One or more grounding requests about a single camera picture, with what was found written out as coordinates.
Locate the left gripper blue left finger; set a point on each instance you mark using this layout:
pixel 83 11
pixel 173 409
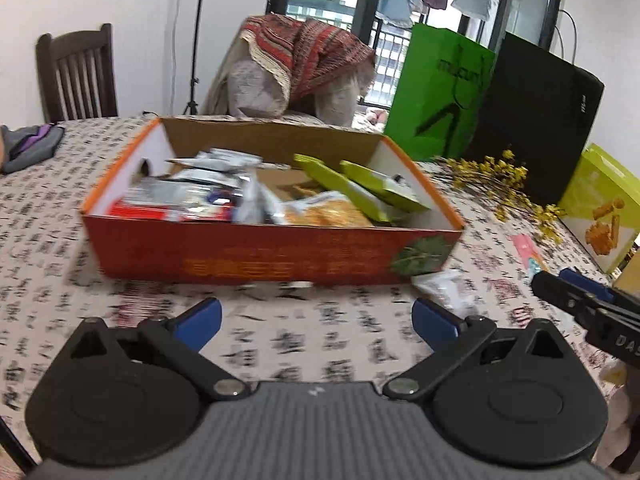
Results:
pixel 198 325

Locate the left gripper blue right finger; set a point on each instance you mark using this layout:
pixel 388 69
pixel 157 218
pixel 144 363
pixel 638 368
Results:
pixel 434 324

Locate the green white snack packet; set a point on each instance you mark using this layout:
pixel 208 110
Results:
pixel 371 206
pixel 393 191

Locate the pink white fish snack pouch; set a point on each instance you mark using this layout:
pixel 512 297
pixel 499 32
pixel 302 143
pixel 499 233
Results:
pixel 529 255

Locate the white grey snack packet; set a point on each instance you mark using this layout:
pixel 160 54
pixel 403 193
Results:
pixel 220 159

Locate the clear white packet right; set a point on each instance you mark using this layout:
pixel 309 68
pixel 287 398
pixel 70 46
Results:
pixel 448 289

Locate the calligraphy print tablecloth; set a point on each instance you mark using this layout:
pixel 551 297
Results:
pixel 50 282

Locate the yellow-green snack carton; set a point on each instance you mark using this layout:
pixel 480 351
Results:
pixel 601 207

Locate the orange cardboard snack box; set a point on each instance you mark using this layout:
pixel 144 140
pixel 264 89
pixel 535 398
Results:
pixel 211 252

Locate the red blue snack packets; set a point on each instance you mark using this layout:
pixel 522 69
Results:
pixel 177 201

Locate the yellow chip snack bag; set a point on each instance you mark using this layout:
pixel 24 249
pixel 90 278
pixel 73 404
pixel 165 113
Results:
pixel 332 209

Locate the yellow artificial flower branch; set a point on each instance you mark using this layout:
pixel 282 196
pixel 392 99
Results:
pixel 498 184

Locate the studio light on stand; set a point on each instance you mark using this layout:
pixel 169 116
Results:
pixel 191 107

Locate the black paper shopping bag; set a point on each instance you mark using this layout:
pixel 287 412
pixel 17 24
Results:
pixel 541 108

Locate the green paper shopping bag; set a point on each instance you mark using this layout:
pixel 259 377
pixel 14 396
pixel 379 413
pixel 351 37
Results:
pixel 440 90

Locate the red patterned draped blanket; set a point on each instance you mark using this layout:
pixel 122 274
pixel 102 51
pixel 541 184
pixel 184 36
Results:
pixel 276 65

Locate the dark wooden chair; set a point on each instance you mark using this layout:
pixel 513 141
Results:
pixel 76 76

